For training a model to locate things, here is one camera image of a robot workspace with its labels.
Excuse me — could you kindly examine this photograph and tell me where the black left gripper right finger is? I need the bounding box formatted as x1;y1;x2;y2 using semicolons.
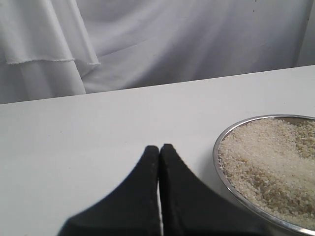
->
158;144;268;236

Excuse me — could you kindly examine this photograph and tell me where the white backdrop cloth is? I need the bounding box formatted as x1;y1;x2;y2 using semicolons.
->
0;0;313;104

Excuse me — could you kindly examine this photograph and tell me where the steel plate of rice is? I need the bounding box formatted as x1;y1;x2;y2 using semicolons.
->
213;115;315;236

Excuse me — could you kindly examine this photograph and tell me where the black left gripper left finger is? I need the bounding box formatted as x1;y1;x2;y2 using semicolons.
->
59;146;160;236

